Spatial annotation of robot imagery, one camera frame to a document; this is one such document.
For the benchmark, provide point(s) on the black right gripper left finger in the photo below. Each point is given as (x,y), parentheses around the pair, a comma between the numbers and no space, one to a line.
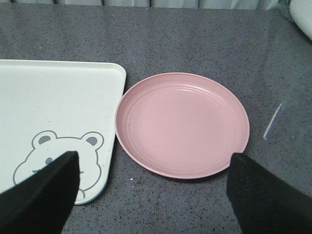
(42,203)

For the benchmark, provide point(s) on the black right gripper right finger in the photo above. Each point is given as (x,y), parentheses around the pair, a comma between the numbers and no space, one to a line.
(263,203)

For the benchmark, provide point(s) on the white bear-print serving tray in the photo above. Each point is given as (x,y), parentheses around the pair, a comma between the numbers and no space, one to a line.
(50,107)

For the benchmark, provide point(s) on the pink round plate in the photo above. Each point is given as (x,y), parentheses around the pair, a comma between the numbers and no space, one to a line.
(181,125)

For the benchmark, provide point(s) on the white blender appliance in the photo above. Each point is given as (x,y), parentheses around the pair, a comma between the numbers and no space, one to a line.
(299,12)

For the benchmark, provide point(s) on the white pleated curtain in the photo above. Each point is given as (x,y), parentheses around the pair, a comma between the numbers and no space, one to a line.
(206,4)

